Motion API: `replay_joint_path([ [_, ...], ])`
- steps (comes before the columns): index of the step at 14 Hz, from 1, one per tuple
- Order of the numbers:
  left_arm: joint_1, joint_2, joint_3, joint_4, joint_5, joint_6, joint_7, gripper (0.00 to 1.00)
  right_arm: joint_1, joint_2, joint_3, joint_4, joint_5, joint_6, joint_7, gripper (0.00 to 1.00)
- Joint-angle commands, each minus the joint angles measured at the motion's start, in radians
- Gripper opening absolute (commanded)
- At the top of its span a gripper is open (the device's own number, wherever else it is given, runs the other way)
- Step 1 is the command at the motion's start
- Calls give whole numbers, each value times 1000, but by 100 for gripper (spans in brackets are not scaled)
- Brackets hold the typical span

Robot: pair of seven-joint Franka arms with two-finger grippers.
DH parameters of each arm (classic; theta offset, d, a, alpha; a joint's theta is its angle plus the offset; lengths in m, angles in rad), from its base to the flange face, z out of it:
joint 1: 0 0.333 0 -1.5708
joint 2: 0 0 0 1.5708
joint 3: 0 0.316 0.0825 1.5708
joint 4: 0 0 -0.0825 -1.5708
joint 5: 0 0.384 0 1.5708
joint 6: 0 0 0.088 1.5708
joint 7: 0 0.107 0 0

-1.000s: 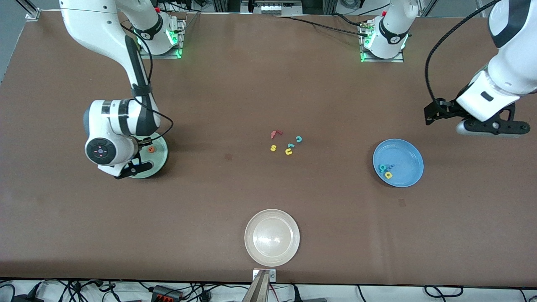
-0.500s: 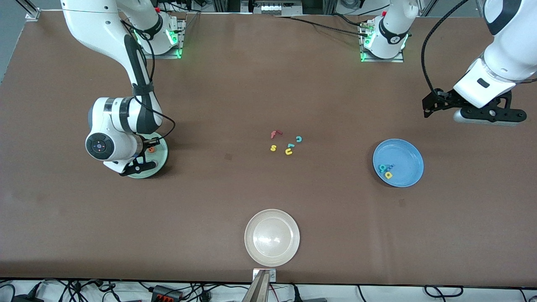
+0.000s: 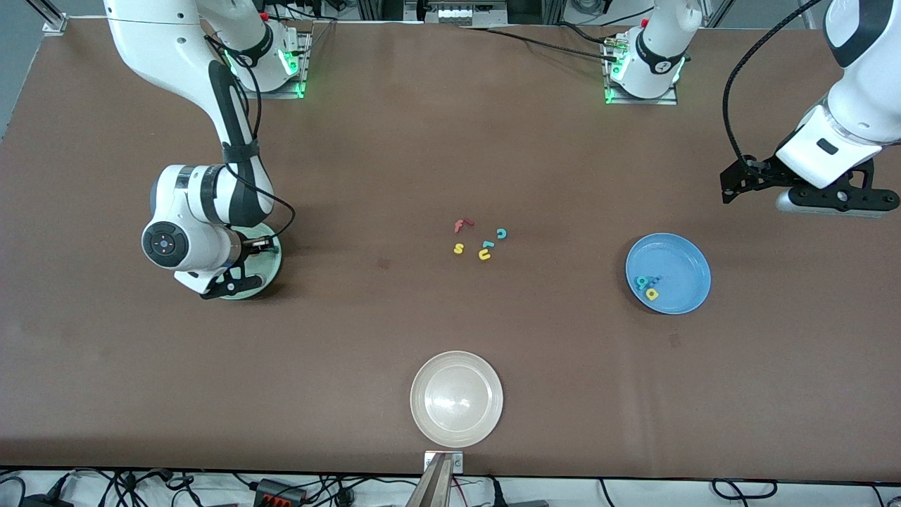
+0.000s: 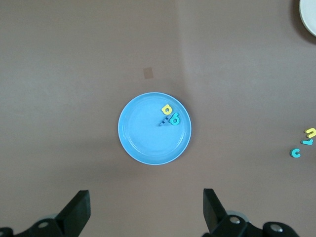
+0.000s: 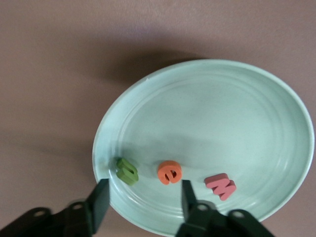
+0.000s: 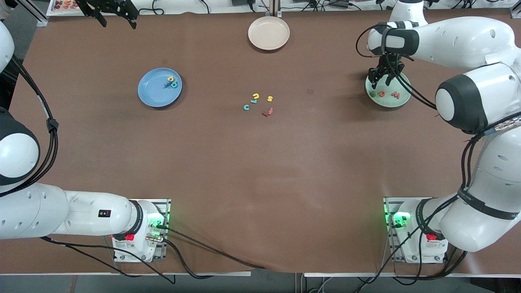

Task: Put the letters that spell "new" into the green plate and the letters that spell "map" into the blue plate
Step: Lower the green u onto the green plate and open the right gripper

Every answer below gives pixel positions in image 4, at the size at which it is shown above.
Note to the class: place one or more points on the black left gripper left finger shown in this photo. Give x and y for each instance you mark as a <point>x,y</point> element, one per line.
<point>74,217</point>

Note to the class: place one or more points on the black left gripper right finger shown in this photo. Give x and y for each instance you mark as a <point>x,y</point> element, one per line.
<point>214,217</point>

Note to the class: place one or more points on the teal foam letter b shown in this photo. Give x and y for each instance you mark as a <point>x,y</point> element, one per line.
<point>175,121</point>

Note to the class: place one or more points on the blue foam letter m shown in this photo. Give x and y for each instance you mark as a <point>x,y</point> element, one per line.
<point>163,122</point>

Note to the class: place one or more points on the yellow foam letter d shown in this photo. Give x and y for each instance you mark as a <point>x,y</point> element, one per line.
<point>165,109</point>

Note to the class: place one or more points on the teal foam letter c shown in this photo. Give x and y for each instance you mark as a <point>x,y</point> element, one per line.
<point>293,153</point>

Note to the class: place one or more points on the blue round plate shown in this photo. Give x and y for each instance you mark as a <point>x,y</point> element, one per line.
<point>148,140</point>

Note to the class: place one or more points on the teal foam letter r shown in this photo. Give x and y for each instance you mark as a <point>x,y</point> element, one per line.
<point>306,142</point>

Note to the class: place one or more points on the yellow foam letter n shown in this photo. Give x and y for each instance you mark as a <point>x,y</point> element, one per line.
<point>311,131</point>

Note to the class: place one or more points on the brown tape patch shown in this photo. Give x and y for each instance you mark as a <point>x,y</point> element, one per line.
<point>148,73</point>

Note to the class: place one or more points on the white round plate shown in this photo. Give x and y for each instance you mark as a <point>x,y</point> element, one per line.
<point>309,14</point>

